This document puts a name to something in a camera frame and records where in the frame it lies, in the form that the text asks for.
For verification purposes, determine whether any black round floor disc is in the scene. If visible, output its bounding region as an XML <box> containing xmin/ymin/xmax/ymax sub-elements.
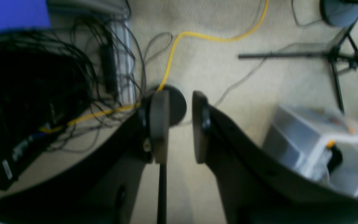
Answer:
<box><xmin>163</xmin><ymin>85</ymin><xmax>187</xmax><ymax>128</ymax></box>

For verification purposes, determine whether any black electronics box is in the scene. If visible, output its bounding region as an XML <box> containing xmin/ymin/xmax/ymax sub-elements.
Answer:
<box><xmin>0</xmin><ymin>33</ymin><xmax>93</xmax><ymax>190</ymax></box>

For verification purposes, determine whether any grey aluminium frame rail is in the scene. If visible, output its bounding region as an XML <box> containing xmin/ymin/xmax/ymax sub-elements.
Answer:
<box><xmin>47</xmin><ymin>0</ymin><xmax>141</xmax><ymax>106</ymax></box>

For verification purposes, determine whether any blue panel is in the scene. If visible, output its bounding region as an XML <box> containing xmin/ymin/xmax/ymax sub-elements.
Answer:
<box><xmin>0</xmin><ymin>0</ymin><xmax>51</xmax><ymax>34</ymax></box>

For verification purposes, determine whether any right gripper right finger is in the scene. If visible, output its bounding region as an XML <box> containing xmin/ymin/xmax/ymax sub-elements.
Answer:
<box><xmin>192</xmin><ymin>91</ymin><xmax>358</xmax><ymax>224</ymax></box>

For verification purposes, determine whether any yellow cable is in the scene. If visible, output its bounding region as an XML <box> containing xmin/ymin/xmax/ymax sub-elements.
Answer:
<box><xmin>39</xmin><ymin>0</ymin><xmax>269</xmax><ymax>134</ymax></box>

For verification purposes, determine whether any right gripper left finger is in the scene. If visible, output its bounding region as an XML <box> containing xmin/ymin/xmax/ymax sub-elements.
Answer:
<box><xmin>0</xmin><ymin>91</ymin><xmax>170</xmax><ymax>224</ymax></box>

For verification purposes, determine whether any clear plastic storage box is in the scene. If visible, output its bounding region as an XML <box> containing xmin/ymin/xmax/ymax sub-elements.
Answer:
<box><xmin>262</xmin><ymin>105</ymin><xmax>358</xmax><ymax>197</ymax></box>

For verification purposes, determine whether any black tripod stand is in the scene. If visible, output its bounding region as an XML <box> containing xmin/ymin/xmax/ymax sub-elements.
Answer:
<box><xmin>238</xmin><ymin>0</ymin><xmax>358</xmax><ymax>114</ymax></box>

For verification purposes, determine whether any thin black floor cable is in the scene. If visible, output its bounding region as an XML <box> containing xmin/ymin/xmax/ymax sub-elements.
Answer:
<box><xmin>179</xmin><ymin>58</ymin><xmax>268</xmax><ymax>126</ymax></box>

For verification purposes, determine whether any black cable bundle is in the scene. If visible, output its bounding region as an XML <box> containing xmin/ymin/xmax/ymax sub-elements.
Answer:
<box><xmin>36</xmin><ymin>0</ymin><xmax>173</xmax><ymax>153</ymax></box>

